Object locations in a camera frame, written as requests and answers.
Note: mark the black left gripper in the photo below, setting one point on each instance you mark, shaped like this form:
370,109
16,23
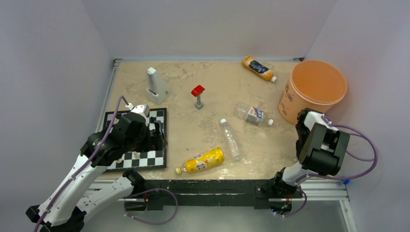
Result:
157,142

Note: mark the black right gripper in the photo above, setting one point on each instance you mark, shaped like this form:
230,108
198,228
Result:
299,148

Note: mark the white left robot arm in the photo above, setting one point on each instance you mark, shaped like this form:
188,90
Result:
68,208

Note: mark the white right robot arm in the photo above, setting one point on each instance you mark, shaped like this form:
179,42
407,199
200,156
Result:
320,150

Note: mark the orange plastic bin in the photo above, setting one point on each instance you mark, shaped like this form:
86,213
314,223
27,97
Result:
313,84

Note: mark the black white chessboard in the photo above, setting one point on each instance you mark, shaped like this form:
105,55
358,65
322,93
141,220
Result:
145,160

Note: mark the yellow juice bottle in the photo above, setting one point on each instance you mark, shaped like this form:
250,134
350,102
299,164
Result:
202,161

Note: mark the white metronome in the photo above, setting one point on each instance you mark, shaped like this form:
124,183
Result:
158,89

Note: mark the clear bottle white label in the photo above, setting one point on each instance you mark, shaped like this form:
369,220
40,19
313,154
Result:
253,115

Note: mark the red grey toy stand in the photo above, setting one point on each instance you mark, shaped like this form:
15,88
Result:
196,92

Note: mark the clear empty plastic bottle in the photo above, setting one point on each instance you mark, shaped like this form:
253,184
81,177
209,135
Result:
229,136

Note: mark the orange bottle blue label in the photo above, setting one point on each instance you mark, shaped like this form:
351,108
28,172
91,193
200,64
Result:
260,70

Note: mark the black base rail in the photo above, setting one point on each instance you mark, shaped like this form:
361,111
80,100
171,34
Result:
259,193

